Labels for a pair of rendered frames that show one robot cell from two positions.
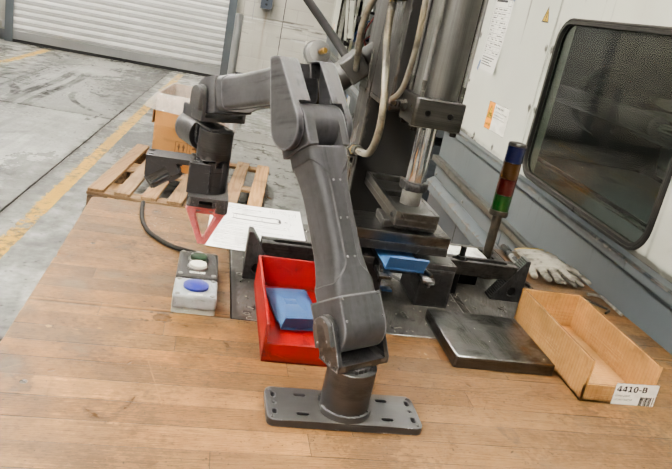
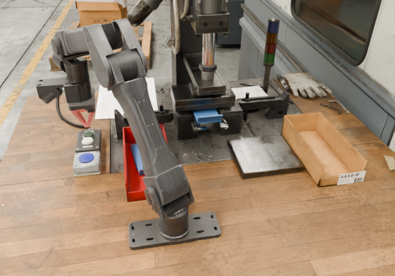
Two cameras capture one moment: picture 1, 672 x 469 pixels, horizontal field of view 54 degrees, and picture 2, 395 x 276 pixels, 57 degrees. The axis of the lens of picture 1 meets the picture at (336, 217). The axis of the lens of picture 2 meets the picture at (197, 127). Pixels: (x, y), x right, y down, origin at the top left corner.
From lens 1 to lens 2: 0.26 m
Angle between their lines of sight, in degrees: 15
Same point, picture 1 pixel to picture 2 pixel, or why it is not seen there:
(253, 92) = (83, 44)
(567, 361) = (310, 163)
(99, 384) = (32, 242)
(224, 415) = (105, 248)
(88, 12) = not seen: outside the picture
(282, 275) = not seen: hidden behind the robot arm
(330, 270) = (147, 159)
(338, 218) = (146, 126)
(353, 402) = (177, 229)
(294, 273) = not seen: hidden behind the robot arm
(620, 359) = (344, 153)
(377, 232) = (190, 101)
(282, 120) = (99, 69)
